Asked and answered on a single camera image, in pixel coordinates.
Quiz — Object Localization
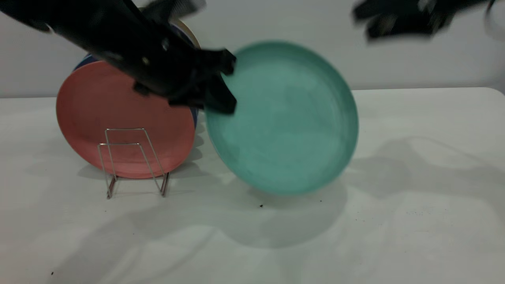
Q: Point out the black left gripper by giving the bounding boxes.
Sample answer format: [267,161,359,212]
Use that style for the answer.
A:
[132,37,238,116]

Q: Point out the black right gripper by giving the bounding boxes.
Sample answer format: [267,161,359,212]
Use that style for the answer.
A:
[352,0,456,42]

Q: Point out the green plate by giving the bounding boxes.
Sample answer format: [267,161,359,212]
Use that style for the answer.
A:
[205,41,359,196]

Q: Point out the beige plate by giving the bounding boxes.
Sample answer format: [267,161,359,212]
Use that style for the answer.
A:
[172,18,201,50]

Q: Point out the pink plate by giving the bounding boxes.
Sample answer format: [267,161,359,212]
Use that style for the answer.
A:
[56,60,196,179]

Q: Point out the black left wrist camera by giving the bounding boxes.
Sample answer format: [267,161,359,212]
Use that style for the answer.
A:
[140,0,208,22]

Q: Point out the metal wire plate rack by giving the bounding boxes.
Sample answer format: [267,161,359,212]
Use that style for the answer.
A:
[98,128,171,199]

